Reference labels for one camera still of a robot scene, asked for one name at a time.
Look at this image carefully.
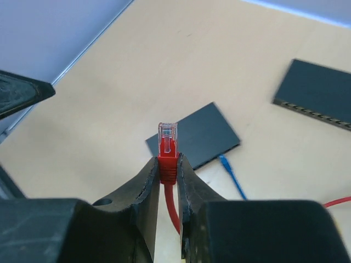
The black network switch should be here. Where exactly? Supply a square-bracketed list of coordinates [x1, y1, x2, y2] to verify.
[272, 59, 350, 131]
[145, 101, 242, 170]

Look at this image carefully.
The aluminium left rail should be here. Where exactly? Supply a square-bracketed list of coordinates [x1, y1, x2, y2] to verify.
[0, 0, 135, 143]

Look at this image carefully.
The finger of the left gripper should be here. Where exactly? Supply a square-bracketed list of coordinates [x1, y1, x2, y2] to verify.
[1, 70, 56, 119]

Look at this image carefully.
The blue ethernet cable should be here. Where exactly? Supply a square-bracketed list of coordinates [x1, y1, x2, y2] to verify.
[218, 154, 248, 201]

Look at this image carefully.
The red ethernet cable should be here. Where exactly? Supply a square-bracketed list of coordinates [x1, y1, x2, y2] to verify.
[157, 122, 351, 235]

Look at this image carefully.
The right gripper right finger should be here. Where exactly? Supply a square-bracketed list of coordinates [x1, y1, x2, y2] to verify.
[177, 155, 350, 262]

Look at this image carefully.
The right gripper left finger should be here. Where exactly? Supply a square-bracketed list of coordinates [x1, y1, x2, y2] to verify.
[1, 158, 160, 262]

